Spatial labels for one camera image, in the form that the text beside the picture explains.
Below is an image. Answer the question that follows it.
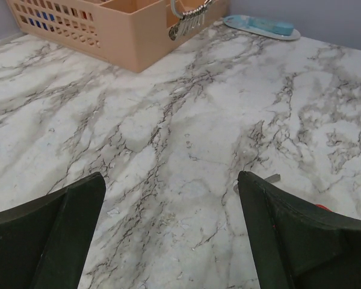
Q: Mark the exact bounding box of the silver keyring with clips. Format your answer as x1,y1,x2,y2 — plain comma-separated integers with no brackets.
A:
168,0,213,41

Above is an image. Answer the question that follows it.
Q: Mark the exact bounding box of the orange plastic file organizer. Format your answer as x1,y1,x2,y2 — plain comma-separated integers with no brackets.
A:
7,1,229,72

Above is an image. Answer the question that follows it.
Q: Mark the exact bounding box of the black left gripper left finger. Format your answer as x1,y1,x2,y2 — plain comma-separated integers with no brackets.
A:
0,172,105,288

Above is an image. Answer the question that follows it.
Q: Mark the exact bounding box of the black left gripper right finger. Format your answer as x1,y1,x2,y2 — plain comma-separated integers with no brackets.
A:
238,171,361,288

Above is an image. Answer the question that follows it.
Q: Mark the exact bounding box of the blue item in blister pack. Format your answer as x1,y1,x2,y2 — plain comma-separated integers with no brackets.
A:
223,15,301,41

